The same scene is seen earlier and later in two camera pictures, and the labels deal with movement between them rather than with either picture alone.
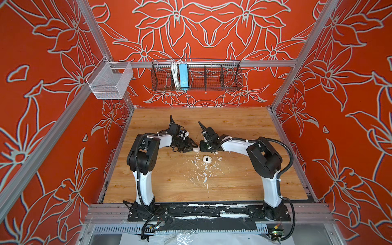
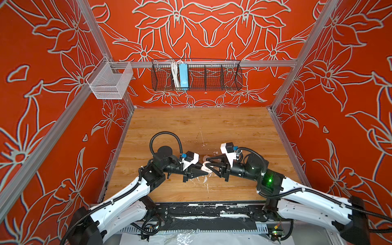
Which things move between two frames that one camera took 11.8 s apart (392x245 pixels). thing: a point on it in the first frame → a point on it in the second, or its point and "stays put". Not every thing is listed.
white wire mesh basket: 108,79 stays put
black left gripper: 188,145 → 192,174
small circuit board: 275,234 stays put
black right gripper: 202,145 → 226,170
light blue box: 184,74 stays put
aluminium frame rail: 317,27 stays put
